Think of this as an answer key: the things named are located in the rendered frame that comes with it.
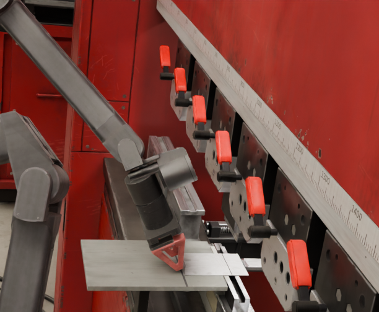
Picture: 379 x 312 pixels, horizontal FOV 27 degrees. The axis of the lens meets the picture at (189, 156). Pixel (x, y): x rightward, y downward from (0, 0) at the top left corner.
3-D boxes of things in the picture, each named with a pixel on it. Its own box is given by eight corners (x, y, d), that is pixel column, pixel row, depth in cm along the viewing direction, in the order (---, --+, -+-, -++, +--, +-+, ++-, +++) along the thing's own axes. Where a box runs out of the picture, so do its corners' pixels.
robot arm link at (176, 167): (117, 143, 148) (113, 142, 139) (173, 121, 148) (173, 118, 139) (141, 202, 148) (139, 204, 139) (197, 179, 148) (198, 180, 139)
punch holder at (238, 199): (227, 208, 138) (240, 121, 132) (272, 209, 140) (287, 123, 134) (249, 248, 125) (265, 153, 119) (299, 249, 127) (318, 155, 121)
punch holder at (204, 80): (184, 130, 175) (193, 59, 169) (220, 132, 177) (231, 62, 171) (198, 155, 161) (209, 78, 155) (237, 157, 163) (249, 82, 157)
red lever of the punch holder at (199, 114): (191, 93, 152) (195, 136, 147) (212, 94, 153) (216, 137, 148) (189, 98, 153) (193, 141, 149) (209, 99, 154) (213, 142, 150)
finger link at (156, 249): (191, 250, 153) (174, 211, 149) (198, 268, 146) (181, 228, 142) (159, 264, 153) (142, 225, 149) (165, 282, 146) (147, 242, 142)
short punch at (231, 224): (219, 218, 156) (226, 175, 153) (229, 218, 157) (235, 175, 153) (231, 242, 147) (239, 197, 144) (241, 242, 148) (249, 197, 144)
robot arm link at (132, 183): (121, 170, 144) (123, 182, 139) (155, 156, 144) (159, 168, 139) (134, 200, 147) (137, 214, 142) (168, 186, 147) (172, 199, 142)
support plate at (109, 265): (80, 243, 157) (80, 239, 156) (206, 245, 163) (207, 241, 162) (87, 291, 140) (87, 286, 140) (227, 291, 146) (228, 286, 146)
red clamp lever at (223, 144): (214, 128, 134) (219, 179, 129) (237, 129, 134) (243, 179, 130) (212, 133, 135) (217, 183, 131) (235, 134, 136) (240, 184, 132)
